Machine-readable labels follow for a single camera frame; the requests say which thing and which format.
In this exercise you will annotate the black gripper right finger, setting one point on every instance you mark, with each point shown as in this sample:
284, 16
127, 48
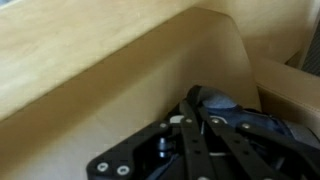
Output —
287, 149

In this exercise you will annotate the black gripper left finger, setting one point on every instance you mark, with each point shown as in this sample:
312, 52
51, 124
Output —
140, 153

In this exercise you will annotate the tan leather sofa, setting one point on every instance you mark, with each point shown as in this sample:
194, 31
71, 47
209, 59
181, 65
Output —
55, 136

